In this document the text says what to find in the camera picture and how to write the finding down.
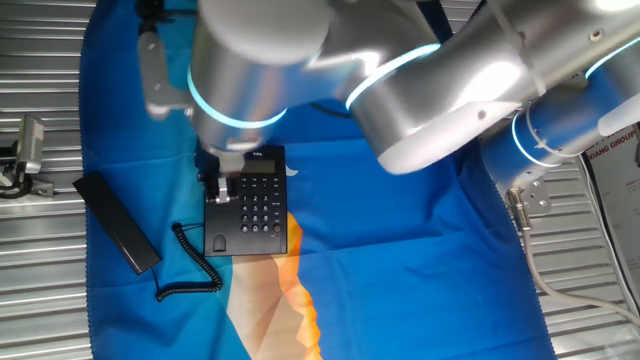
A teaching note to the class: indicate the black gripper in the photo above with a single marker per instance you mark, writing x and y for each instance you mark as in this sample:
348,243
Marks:
222,162

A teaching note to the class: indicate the black telephone handset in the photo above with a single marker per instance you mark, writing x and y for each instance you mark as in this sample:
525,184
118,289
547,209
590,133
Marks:
117,225

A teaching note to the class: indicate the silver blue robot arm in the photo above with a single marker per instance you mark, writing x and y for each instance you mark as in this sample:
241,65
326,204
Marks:
450,85

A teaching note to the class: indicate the black telephone base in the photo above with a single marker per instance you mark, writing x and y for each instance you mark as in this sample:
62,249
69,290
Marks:
255,215

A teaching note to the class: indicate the blue mountain print cloth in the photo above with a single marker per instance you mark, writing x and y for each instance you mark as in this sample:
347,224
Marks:
400,250

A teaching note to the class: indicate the white printed sign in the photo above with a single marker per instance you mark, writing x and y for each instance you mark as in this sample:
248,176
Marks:
620,190

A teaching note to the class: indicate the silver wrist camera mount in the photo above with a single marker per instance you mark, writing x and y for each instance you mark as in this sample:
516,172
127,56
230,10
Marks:
157,75

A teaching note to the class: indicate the camera stand clamp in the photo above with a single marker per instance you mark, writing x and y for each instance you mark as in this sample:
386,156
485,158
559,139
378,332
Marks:
22,187

